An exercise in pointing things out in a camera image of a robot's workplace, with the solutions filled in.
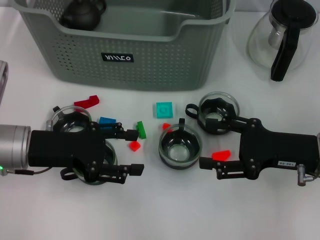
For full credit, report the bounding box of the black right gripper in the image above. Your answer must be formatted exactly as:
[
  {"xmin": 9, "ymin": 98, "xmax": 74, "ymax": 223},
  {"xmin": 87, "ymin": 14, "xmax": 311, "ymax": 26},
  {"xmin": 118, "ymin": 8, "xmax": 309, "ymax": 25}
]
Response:
[{"xmin": 198, "ymin": 116, "xmax": 319, "ymax": 181}]

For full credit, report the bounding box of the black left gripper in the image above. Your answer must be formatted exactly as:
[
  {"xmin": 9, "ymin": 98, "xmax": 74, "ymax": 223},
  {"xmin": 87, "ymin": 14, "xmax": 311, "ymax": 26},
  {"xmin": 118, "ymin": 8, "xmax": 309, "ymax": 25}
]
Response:
[{"xmin": 27, "ymin": 121, "xmax": 140, "ymax": 182}]

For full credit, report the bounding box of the grey-green perforated storage bin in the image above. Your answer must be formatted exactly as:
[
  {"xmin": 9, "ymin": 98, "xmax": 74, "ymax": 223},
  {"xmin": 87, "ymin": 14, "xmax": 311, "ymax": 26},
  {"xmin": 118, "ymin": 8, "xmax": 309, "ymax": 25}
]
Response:
[{"xmin": 14, "ymin": 0, "xmax": 237, "ymax": 92}]

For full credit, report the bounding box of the green narrow studded brick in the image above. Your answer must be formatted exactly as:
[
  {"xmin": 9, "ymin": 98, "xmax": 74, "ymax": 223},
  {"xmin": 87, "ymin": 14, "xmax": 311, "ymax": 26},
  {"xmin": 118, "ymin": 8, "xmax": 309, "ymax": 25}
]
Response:
[{"xmin": 135, "ymin": 120, "xmax": 147, "ymax": 140}]

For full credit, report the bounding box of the large red wedge brick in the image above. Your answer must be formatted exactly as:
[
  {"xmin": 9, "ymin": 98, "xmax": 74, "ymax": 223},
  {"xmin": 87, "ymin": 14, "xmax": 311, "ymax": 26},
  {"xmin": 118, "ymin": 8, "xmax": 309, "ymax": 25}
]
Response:
[{"xmin": 211, "ymin": 149, "xmax": 231, "ymax": 161}]

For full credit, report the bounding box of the blue square brick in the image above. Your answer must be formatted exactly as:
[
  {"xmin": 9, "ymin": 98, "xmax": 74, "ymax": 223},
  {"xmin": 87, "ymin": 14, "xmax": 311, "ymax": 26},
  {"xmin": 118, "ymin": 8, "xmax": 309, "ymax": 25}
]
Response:
[{"xmin": 98, "ymin": 116, "xmax": 117, "ymax": 131}]

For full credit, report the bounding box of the teal square brick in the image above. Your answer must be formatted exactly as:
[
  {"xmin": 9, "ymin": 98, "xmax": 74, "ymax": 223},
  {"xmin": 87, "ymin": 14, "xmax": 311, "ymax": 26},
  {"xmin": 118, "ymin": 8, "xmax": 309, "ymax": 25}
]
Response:
[{"xmin": 152, "ymin": 101, "xmax": 174, "ymax": 120}]

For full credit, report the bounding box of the dark red curved brick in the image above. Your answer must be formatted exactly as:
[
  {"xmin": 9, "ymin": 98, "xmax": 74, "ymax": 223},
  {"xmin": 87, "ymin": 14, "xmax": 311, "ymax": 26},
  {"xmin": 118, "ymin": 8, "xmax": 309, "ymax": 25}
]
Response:
[{"xmin": 73, "ymin": 94, "xmax": 100, "ymax": 109}]

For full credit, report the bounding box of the right gripper metal connector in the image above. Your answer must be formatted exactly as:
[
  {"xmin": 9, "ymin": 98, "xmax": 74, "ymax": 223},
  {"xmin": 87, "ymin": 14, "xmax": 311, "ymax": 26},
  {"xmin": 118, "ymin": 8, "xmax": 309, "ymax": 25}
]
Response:
[{"xmin": 296, "ymin": 163, "xmax": 320, "ymax": 187}]

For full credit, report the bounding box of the black clay teapot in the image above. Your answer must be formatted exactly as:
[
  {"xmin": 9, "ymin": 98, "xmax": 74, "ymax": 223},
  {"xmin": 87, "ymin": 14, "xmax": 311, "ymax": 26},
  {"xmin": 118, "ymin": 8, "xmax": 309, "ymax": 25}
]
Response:
[{"xmin": 61, "ymin": 0, "xmax": 107, "ymax": 31}]

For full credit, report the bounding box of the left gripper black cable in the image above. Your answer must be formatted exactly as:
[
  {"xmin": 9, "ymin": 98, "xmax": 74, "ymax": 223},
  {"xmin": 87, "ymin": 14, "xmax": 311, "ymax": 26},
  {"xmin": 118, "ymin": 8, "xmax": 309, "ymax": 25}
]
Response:
[{"xmin": 0, "ymin": 166, "xmax": 61, "ymax": 176}]

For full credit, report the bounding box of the glass carafe black handle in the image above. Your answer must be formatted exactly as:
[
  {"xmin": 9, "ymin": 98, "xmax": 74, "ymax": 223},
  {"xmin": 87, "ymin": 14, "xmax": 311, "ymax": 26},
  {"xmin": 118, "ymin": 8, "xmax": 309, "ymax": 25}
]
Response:
[{"xmin": 246, "ymin": 0, "xmax": 320, "ymax": 82}]

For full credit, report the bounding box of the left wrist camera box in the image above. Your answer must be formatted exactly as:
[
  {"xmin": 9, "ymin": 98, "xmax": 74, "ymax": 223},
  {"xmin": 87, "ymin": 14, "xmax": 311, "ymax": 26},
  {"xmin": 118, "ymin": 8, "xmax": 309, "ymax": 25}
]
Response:
[{"xmin": 0, "ymin": 59, "xmax": 10, "ymax": 101}]

